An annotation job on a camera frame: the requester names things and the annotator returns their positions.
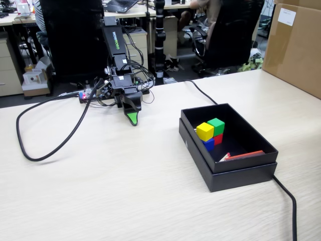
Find white product box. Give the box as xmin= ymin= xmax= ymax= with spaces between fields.
xmin=23 ymin=71 xmax=44 ymax=86

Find orange red stick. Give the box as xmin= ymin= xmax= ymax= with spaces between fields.
xmin=227 ymin=150 xmax=266 ymax=160

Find beige drawer cabinet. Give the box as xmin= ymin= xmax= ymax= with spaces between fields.
xmin=0 ymin=37 xmax=25 ymax=96
xmin=110 ymin=27 xmax=149 ymax=73

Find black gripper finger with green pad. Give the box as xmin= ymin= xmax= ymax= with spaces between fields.
xmin=124 ymin=110 xmax=140 ymax=127
xmin=121 ymin=90 xmax=144 ymax=113

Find blue wooden cube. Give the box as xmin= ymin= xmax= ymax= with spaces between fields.
xmin=201 ymin=138 xmax=216 ymax=152

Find cardboard scraps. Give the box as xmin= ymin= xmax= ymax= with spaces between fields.
xmin=164 ymin=55 xmax=185 ymax=72

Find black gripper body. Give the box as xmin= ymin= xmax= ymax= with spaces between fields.
xmin=109 ymin=74 xmax=139 ymax=98

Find tall black office chair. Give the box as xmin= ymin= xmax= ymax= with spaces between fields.
xmin=40 ymin=0 xmax=112 ymax=85

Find beige office desk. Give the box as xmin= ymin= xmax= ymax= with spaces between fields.
xmin=0 ymin=12 xmax=41 ymax=28
xmin=104 ymin=2 xmax=206 ymax=20

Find yellow wooden cube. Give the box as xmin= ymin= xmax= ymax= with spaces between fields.
xmin=196 ymin=122 xmax=215 ymax=142

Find black cardboard box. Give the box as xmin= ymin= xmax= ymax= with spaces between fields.
xmin=180 ymin=102 xmax=279 ymax=174
xmin=178 ymin=117 xmax=278 ymax=193

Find white shipping label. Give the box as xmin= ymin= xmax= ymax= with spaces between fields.
xmin=277 ymin=7 xmax=297 ymax=26

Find small open cardboard box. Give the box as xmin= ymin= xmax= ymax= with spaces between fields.
xmin=22 ymin=67 xmax=51 ymax=98

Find black pole white rings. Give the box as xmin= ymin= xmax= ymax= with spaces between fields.
xmin=153 ymin=0 xmax=168 ymax=80

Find green wooden cube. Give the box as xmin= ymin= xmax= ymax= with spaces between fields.
xmin=207 ymin=117 xmax=226 ymax=137

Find black laptop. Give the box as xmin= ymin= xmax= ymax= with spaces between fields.
xmin=104 ymin=0 xmax=139 ymax=14

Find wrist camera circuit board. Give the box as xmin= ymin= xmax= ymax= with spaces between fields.
xmin=96 ymin=82 xmax=113 ymax=99

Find large brown cardboard box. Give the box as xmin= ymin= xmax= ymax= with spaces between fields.
xmin=261 ymin=0 xmax=321 ymax=100

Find seated person beige shirt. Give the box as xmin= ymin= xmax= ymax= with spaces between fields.
xmin=177 ymin=0 xmax=226 ymax=50

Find green plush toy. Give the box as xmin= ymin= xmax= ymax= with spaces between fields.
xmin=238 ymin=55 xmax=264 ymax=73

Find black armrest office chair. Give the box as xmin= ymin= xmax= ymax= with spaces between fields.
xmin=189 ymin=0 xmax=265 ymax=77

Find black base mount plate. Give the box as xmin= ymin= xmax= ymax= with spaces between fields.
xmin=79 ymin=89 xmax=151 ymax=105

